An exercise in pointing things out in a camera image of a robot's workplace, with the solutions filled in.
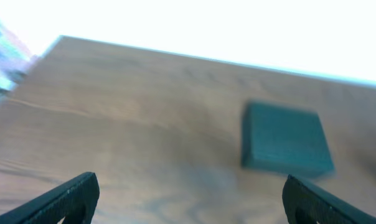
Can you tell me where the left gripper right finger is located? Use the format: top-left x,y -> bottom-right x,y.
282,175 -> 376,224

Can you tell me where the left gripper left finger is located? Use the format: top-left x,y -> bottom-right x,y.
0,172 -> 100,224

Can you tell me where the dark green box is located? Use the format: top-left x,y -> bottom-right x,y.
240,101 -> 335,179

